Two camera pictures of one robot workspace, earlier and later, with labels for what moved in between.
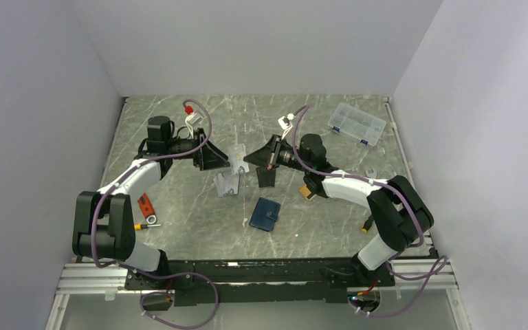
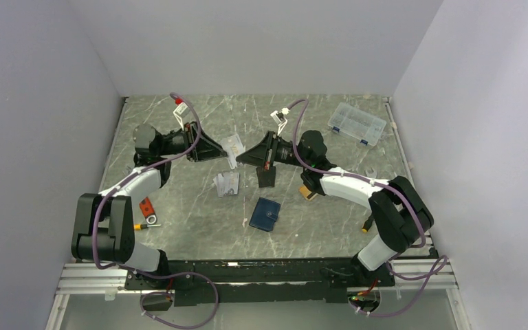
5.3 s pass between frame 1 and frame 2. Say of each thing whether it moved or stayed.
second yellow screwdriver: stayed
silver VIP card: moved
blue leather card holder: stayed
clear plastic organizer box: stayed
